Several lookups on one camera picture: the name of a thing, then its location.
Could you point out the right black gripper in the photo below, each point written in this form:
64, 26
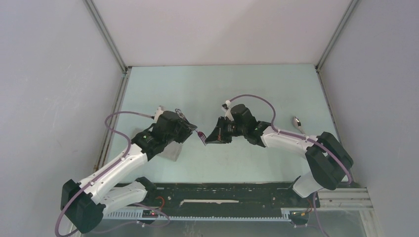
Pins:
218, 136

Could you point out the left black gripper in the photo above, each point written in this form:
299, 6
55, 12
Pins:
186, 129

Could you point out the pink metal fork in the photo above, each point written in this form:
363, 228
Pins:
200, 134

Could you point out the grey cloth napkin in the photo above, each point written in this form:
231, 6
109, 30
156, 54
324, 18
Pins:
152, 146

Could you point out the metal spoon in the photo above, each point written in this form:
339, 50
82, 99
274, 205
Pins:
297, 124

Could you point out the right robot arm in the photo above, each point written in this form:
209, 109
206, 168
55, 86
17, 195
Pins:
328, 160

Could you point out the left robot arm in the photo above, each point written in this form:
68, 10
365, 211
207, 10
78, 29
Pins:
86, 202

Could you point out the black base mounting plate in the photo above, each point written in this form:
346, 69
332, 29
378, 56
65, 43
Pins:
228, 200

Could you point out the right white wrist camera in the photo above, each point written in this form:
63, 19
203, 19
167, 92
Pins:
226, 108

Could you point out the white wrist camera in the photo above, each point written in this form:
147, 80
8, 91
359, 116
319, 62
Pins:
159, 111
226, 108

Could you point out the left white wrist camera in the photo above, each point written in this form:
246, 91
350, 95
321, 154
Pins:
159, 111

